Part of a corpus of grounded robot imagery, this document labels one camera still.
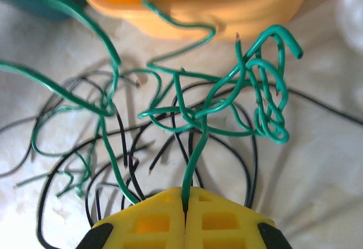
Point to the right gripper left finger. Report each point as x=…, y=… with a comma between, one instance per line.
x=153, y=223

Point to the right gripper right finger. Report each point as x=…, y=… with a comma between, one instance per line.
x=221, y=223

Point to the orange plastic bin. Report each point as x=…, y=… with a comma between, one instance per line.
x=227, y=5

